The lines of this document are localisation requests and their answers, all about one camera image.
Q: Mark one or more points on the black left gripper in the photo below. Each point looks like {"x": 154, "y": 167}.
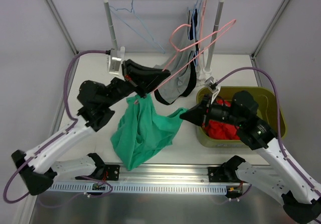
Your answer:
{"x": 131, "y": 78}

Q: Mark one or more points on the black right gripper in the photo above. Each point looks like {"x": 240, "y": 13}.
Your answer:
{"x": 205, "y": 113}

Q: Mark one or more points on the red tank top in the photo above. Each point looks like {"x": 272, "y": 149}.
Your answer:
{"x": 221, "y": 131}

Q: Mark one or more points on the grey tank top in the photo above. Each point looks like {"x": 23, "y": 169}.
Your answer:
{"x": 180, "y": 85}

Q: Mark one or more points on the green tank top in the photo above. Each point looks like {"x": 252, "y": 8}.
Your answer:
{"x": 142, "y": 133}

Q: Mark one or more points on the pink wire hanger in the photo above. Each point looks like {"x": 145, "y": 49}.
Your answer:
{"x": 220, "y": 31}

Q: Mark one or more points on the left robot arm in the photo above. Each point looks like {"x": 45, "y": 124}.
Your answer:
{"x": 39, "y": 168}

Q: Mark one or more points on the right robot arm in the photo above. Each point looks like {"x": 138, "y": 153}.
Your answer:
{"x": 298, "y": 193}

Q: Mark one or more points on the black tank top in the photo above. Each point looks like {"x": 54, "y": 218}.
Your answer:
{"x": 182, "y": 64}

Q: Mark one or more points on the pink hanger far right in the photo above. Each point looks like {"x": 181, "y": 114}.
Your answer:
{"x": 202, "y": 17}

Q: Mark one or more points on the olive green plastic basin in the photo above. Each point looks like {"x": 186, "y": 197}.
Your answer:
{"x": 270, "y": 96}

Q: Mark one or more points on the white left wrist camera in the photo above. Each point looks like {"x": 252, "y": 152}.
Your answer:
{"x": 114, "y": 63}

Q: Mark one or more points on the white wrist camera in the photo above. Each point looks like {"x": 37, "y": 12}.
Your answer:
{"x": 114, "y": 63}
{"x": 213, "y": 86}

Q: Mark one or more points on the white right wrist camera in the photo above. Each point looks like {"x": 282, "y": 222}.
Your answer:
{"x": 213, "y": 86}

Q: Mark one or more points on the aluminium mounting rail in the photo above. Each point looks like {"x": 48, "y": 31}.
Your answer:
{"x": 146, "y": 173}

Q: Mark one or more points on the white slotted cable duct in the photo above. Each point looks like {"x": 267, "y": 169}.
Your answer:
{"x": 139, "y": 188}

